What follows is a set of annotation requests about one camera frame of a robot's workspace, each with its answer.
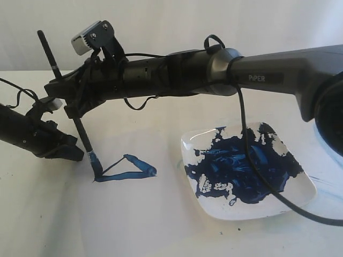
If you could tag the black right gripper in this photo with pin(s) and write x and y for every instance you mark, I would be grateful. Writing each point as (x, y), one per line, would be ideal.
(91, 85)

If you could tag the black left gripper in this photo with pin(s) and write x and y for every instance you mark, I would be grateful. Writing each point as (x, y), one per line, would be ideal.
(49, 142)

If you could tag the dark blue paintbrush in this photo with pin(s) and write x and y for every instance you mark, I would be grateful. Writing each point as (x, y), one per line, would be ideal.
(94, 160)

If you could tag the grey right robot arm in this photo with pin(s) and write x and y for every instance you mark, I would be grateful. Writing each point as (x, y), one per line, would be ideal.
(313, 76)

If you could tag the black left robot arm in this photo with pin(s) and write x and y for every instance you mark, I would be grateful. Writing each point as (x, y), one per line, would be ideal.
(15, 129)

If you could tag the white paper sheet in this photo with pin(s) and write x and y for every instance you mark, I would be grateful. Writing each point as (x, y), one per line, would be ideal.
(153, 214)

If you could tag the white square paint plate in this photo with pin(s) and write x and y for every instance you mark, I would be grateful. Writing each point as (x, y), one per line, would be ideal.
(223, 182)

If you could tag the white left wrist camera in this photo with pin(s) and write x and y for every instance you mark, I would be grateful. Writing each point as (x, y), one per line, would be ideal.
(52, 103)

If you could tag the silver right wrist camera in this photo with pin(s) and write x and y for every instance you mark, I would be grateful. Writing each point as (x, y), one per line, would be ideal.
(94, 37)

